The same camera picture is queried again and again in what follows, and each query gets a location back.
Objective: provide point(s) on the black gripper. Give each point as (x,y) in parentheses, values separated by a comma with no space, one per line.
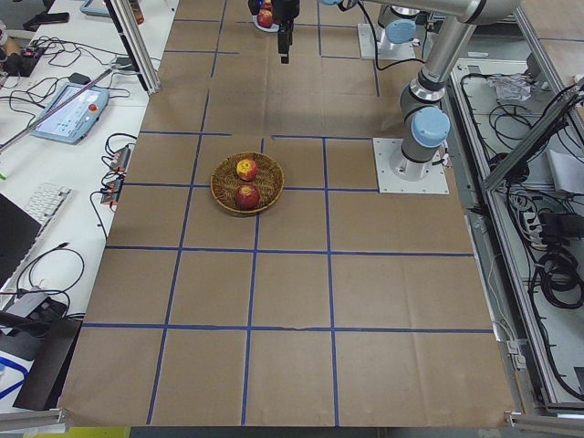
(286,10)

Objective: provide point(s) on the yellow red apple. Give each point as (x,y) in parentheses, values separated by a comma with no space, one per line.
(246,169)

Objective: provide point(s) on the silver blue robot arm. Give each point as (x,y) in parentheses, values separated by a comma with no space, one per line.
(427,126)
(398,29)

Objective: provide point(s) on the light blue plate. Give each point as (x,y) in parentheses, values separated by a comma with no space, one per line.
(273,29)

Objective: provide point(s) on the red apple on plate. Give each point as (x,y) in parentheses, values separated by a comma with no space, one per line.
(264,18)

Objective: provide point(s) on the woven wicker basket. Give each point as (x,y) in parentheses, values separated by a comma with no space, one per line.
(269,181)

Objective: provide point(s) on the dark red apple in basket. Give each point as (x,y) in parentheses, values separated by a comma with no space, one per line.
(247,197)

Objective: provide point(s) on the long metal rod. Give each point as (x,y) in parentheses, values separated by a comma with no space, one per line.
(54,109)

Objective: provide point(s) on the blue teach pendant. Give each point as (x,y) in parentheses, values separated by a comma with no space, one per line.
(73,122)

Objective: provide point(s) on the crumpled white paper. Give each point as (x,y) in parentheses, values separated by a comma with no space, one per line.
(511,87)

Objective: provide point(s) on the white keyboard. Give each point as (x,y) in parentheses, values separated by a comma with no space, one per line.
(45,203)

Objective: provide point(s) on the black laptop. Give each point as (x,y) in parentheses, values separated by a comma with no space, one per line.
(19,232)

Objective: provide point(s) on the aluminium frame post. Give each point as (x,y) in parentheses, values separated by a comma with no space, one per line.
(127,27)

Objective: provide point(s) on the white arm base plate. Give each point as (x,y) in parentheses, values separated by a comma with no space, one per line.
(397,175)

